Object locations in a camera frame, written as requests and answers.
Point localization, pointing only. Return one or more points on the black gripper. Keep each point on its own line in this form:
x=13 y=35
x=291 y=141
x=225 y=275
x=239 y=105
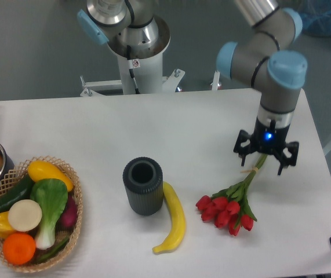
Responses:
x=270 y=140

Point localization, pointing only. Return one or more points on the red tulip bouquet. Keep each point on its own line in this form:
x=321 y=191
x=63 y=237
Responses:
x=229 y=208

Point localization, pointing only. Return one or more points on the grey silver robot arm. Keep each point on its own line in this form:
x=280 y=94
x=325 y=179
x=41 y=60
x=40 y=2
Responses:
x=138 y=38

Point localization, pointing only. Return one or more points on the yellow banana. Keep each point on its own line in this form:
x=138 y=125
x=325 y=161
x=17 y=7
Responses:
x=178 y=220

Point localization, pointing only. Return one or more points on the dark grey ribbed vase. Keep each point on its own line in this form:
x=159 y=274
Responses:
x=143 y=182

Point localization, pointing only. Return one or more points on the purple red sweet potato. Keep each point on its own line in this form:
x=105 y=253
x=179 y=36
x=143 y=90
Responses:
x=70 y=214

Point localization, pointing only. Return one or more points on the green bok choy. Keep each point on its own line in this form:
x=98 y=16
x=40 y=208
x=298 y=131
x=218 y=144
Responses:
x=51 y=194

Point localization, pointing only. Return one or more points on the green chili pepper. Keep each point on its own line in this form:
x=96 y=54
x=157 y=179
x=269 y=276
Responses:
x=53 y=252

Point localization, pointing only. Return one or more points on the yellow squash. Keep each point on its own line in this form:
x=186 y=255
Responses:
x=39 y=170

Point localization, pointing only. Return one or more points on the woven wicker basket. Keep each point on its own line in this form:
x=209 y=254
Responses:
x=11 y=179

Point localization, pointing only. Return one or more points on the dark green cucumber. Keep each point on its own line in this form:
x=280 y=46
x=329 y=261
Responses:
x=18 y=192

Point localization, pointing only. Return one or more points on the white round onion slice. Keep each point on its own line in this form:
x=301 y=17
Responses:
x=25 y=215

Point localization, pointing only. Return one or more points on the orange fruit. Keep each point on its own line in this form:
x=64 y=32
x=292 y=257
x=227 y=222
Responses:
x=19 y=248

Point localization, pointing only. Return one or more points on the yellow bell pepper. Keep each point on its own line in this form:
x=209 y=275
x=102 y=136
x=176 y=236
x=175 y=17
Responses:
x=5 y=227

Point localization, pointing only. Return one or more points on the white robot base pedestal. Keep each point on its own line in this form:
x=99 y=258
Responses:
x=137 y=76

